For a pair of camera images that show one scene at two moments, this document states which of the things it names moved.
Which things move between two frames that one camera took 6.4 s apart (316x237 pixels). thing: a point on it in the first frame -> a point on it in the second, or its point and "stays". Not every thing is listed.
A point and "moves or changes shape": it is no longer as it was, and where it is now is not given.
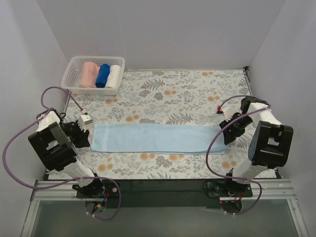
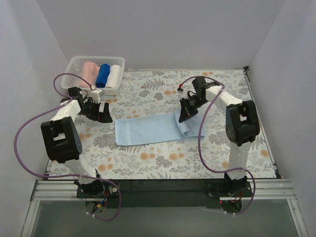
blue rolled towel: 102,75 stays
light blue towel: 156,138 moves or changes shape
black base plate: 165,193 stays
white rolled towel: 114,76 stays
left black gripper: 79,135 -> 98,112
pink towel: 88,75 stays
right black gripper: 229,129 -> 188,106
